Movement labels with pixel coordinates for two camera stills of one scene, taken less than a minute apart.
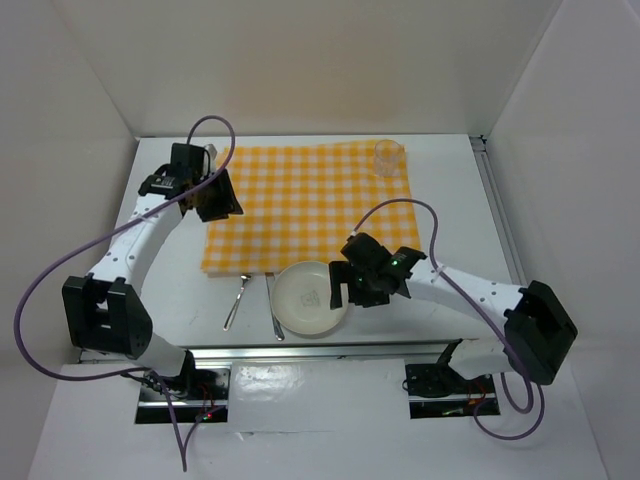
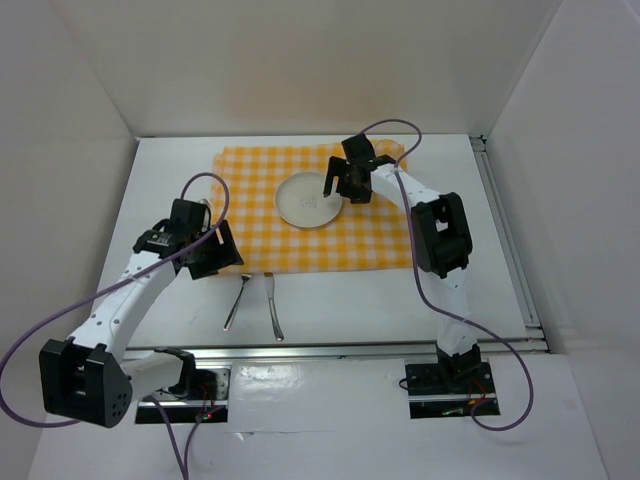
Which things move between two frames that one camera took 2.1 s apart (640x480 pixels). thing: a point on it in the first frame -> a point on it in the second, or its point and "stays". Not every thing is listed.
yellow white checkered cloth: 302,202 stays
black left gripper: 226,202 -> 224,254
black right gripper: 340,271 -> 338,167
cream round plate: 300,297 -> 300,201
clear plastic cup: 389,156 stays
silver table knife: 279,333 stays
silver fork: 244,277 stays
